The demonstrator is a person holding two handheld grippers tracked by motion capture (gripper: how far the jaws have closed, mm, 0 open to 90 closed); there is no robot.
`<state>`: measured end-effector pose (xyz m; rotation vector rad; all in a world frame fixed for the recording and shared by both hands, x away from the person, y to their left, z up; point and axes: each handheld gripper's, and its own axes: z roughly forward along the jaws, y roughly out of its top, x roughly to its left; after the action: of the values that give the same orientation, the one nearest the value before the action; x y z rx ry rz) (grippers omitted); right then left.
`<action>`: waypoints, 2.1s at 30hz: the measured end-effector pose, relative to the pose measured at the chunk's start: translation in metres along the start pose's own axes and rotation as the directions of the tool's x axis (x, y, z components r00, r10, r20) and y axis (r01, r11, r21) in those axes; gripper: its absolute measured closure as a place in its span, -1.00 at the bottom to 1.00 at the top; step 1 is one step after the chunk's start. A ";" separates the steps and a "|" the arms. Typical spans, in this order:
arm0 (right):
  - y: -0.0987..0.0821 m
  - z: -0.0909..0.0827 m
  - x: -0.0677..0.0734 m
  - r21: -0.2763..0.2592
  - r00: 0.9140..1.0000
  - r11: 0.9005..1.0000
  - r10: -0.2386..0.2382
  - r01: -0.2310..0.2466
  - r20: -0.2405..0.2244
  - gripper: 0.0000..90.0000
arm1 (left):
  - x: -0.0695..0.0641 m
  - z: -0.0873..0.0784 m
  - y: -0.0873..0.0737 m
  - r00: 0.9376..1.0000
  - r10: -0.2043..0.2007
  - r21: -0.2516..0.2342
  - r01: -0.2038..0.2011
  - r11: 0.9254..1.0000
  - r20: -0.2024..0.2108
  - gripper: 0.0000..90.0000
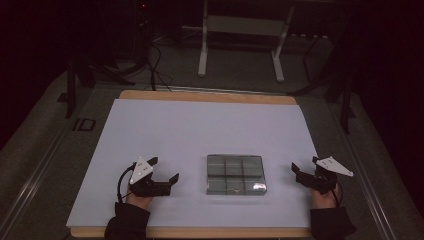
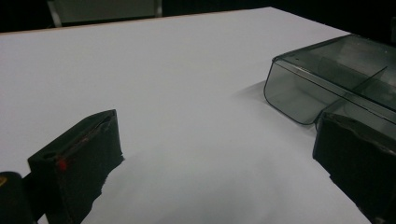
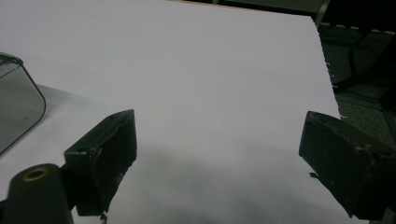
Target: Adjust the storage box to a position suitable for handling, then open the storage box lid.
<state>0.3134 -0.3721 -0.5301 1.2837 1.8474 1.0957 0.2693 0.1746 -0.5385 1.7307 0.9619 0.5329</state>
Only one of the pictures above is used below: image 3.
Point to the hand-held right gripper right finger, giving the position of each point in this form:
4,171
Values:
342,161

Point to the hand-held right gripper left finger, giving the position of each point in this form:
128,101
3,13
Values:
102,155

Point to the grey plastic container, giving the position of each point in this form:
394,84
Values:
17,102

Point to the black metal stand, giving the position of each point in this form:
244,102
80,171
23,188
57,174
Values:
361,62

